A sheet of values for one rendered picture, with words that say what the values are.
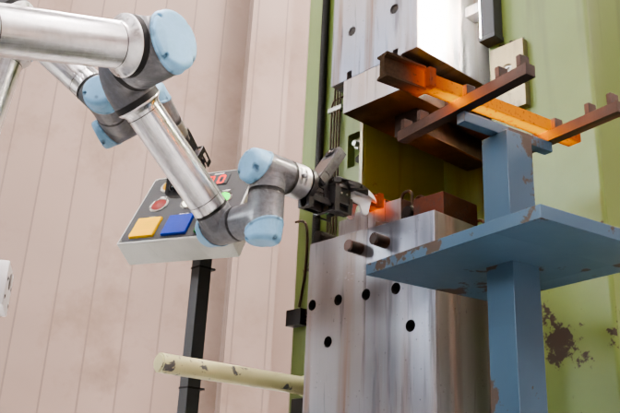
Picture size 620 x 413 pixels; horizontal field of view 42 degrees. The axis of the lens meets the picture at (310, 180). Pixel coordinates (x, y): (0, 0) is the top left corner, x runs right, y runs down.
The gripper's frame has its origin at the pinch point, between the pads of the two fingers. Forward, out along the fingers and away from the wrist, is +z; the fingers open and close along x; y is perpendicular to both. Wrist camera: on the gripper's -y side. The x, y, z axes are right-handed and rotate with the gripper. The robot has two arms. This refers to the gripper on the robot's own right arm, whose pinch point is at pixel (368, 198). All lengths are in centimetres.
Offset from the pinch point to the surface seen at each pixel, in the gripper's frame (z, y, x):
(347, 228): 2.7, 4.4, -9.4
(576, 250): -18, 28, 61
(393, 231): -3.3, 11.0, 10.9
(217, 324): 177, -37, -308
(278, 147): 195, -161, -279
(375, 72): 2.7, -34.8, -1.2
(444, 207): 2.9, 5.9, 19.7
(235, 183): -5.2, -13.9, -45.5
